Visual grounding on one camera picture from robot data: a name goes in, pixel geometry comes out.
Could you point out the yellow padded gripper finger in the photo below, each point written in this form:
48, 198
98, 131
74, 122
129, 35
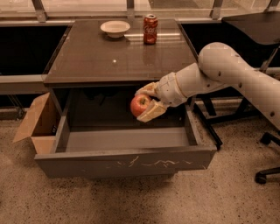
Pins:
154, 110
149, 89

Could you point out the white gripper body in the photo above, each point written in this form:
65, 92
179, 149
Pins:
170, 88

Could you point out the red apple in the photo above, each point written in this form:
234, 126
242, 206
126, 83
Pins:
139, 104

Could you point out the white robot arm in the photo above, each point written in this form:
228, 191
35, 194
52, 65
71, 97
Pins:
218, 66

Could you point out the grey open drawer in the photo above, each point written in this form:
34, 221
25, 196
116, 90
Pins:
99, 138

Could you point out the grey cabinet with glossy top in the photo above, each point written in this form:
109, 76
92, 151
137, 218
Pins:
90, 58

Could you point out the red cola can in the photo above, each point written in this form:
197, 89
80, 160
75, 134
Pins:
150, 25

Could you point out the white bowl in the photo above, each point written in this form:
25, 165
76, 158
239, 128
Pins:
115, 29

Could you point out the open cardboard box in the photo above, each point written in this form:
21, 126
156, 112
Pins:
39, 124

